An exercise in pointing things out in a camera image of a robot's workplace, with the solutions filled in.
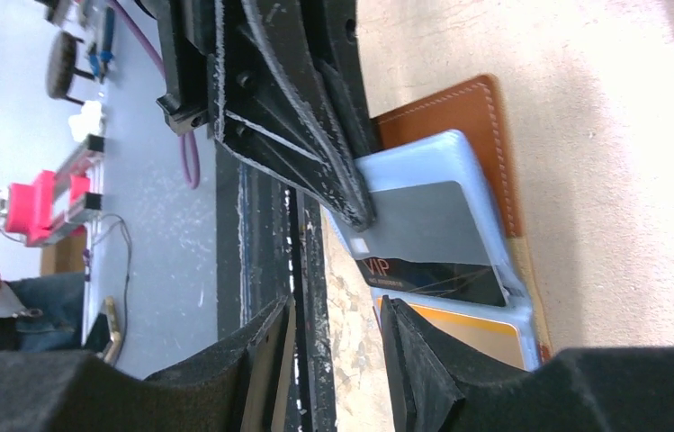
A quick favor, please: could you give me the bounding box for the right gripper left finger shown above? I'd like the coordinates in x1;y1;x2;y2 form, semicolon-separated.
0;296;295;431

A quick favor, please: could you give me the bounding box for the orange card in holder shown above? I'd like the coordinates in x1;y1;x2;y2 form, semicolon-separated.
373;291;541;371

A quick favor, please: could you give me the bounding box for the person in background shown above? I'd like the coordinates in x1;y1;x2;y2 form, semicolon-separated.
0;273;85;353

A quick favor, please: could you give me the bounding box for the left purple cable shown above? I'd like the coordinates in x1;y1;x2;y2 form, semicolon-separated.
106;0;202;191

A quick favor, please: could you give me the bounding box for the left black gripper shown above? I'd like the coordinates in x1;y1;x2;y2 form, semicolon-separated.
145;0;380;231

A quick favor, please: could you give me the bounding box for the tan leather card holder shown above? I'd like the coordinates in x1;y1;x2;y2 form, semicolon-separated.
356;76;546;363

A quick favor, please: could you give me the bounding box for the red clamp fixture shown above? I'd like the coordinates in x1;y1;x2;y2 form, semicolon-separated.
0;134;105;248

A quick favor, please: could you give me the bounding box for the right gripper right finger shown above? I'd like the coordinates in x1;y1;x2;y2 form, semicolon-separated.
381;298;674;431

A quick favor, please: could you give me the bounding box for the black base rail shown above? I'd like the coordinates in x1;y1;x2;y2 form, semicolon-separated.
215;148;337;431

